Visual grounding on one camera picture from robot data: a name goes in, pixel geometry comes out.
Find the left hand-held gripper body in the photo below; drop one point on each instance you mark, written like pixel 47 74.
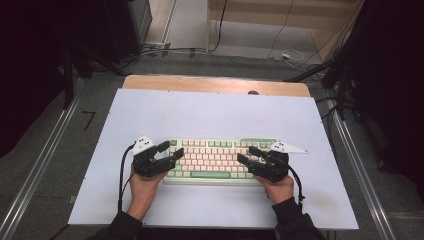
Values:
pixel 148 165

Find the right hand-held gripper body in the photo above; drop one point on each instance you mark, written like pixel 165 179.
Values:
pixel 273 168

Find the green and pink mechanical keyboard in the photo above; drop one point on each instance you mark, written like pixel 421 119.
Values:
pixel 213 160

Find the person's right hand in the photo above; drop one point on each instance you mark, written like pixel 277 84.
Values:
pixel 280 191

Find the person's left hand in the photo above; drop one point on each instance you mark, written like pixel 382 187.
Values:
pixel 145 193

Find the wooden table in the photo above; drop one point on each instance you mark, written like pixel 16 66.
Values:
pixel 200 84

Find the black tripod stand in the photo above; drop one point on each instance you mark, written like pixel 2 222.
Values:
pixel 336 76

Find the black cabinet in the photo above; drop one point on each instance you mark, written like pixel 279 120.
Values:
pixel 125 26

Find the light wooden furniture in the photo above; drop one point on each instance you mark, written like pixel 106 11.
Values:
pixel 266 13

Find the black curtain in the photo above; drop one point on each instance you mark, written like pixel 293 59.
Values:
pixel 393 83
pixel 26 66

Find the aluminium floor rail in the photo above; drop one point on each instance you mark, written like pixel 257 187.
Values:
pixel 365 180
pixel 36 170

